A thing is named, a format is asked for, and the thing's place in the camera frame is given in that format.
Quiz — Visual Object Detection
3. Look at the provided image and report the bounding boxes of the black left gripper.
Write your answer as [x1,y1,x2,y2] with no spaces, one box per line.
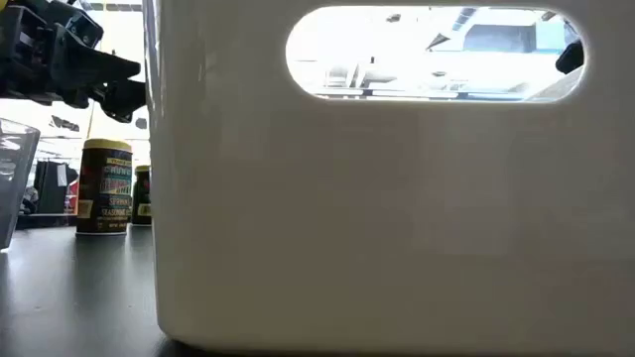
[0,0,148,124]

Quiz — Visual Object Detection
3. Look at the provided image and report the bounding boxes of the yellow lid black spice jar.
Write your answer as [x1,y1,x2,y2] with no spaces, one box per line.
[130,165,153,227]
[74,138,134,236]

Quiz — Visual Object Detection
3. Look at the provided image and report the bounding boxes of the yellow background pole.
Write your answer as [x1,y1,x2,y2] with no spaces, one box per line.
[84,104,100,141]

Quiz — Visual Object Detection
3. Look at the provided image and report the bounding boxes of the red background object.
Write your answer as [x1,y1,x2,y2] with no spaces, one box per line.
[65,180,80,214]

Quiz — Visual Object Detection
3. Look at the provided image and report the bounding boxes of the black background cabinet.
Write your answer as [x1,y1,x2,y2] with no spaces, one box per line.
[33,159,79,215]

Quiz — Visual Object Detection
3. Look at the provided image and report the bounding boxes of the clear smoky plastic bin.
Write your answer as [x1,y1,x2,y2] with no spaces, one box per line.
[0,117,42,251]

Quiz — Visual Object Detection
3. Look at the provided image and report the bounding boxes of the dark grey background heap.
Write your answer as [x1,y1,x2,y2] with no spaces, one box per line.
[19,185,40,215]

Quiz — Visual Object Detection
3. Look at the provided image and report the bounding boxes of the frosted white plastic bin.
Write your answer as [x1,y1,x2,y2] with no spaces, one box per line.
[141,0,635,356]

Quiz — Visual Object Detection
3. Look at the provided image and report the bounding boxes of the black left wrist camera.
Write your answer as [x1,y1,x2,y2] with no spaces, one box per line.
[58,2,106,50]

